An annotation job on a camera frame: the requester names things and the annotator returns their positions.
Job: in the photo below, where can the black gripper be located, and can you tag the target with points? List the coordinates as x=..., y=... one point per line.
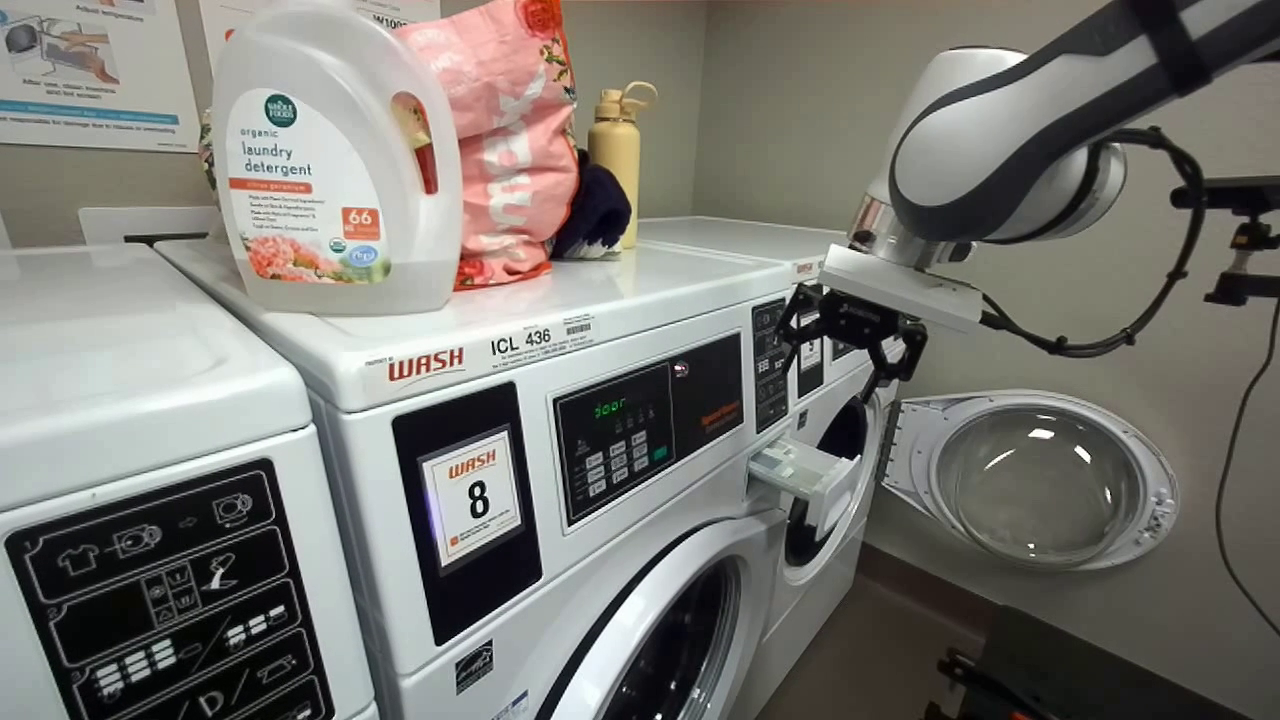
x=861, y=325

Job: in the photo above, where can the white detergent tray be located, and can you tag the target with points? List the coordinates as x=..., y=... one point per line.
x=803, y=473

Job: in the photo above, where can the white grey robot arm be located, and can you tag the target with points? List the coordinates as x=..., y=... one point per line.
x=1012, y=133

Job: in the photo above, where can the white washing machine numbered eight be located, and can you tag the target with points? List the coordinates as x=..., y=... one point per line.
x=602, y=306

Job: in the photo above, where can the white laundry detergent jug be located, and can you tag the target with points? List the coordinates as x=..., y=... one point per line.
x=320, y=174

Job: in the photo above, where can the white front-load washing machine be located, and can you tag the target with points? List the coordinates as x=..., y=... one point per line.
x=135, y=345

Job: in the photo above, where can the round glass washer door open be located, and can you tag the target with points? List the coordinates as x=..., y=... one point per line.
x=1042, y=482

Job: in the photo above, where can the round washer door closed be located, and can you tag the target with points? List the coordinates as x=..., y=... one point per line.
x=625, y=594

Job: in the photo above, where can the pink patterned bag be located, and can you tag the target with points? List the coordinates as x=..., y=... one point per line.
x=515, y=144

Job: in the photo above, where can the white number eight label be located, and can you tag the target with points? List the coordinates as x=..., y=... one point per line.
x=472, y=498

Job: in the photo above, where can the small black square sticker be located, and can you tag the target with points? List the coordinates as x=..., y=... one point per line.
x=472, y=666

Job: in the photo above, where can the black camera on stand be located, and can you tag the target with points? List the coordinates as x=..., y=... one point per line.
x=1241, y=200

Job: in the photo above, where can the white wall utility box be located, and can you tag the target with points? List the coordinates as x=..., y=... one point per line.
x=135, y=224

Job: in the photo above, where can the wall instruction poster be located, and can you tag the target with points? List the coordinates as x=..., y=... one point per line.
x=82, y=64

